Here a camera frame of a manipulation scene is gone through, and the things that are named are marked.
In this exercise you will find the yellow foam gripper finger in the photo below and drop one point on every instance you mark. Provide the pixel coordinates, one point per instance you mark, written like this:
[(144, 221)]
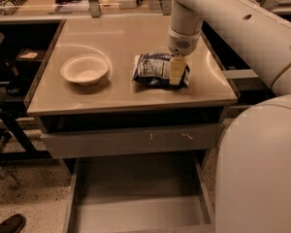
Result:
[(177, 68)]

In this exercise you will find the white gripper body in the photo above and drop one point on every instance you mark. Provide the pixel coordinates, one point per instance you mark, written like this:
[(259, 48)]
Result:
[(183, 44)]

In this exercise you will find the blue chip bag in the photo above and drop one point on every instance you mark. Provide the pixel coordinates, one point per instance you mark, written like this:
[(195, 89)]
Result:
[(153, 69)]

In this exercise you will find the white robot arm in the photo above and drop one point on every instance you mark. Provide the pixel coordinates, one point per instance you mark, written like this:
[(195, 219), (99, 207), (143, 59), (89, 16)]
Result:
[(253, 170)]

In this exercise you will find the closed top drawer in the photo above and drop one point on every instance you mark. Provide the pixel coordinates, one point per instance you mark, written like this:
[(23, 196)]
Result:
[(132, 140)]

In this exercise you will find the grey drawer cabinet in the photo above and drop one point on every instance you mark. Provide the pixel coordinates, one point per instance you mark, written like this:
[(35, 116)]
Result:
[(116, 101)]

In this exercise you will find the open middle drawer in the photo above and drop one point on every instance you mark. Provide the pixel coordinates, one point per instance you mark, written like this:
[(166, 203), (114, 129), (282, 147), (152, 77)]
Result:
[(139, 193)]

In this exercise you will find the white paper bowl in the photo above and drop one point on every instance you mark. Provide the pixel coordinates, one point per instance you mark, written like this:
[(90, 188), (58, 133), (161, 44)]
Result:
[(85, 69)]

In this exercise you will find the black chair at left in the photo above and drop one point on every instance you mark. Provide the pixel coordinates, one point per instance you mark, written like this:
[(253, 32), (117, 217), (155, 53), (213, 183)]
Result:
[(29, 151)]

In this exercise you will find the clear plastic bottle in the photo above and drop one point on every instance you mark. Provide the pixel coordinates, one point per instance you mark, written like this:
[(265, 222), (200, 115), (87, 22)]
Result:
[(8, 178)]

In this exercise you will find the black shoe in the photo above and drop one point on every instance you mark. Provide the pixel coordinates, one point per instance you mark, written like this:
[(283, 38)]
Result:
[(13, 224)]

